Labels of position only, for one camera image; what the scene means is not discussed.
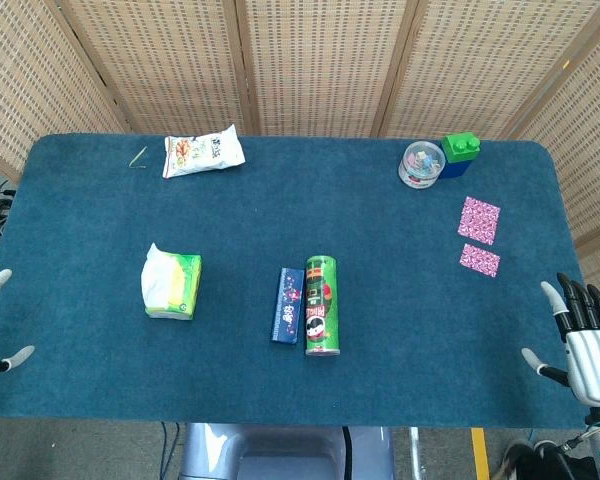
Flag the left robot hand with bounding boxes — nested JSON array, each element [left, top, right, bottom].
[[0, 262, 36, 378]]

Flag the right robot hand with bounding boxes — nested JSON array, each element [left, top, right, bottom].
[[521, 272, 600, 404]]

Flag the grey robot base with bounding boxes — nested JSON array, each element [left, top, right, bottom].
[[178, 423, 397, 480]]

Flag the green tissue pack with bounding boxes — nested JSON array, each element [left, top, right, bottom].
[[147, 252, 203, 321]]

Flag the dark blue flat box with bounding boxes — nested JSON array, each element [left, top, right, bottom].
[[271, 267, 305, 345]]

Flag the small pink patterned paper rectangle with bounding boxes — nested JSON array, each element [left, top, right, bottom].
[[459, 243, 502, 278]]

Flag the yellow floor tape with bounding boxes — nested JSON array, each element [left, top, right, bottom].
[[470, 427, 491, 480]]

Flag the large pink patterned paper square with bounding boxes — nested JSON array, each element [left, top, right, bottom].
[[457, 196, 501, 246]]

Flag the blue toy brick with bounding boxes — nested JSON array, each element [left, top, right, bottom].
[[438, 155, 476, 180]]

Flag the green toy brick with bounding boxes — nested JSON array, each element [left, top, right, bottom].
[[440, 131, 482, 163]]

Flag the white snack bag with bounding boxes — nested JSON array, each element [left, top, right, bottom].
[[162, 123, 246, 180]]

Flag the clear round clip container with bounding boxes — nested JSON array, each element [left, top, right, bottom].
[[398, 140, 447, 191]]

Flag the green Pringles can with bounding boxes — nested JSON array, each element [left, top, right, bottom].
[[304, 255, 341, 357]]

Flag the blue felt table cover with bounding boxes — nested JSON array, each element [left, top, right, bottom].
[[0, 133, 592, 430]]

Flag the woven folding screen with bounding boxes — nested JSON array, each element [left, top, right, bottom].
[[0, 0, 600, 321]]

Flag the blue cable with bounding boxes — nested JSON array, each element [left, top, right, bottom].
[[159, 422, 181, 480]]

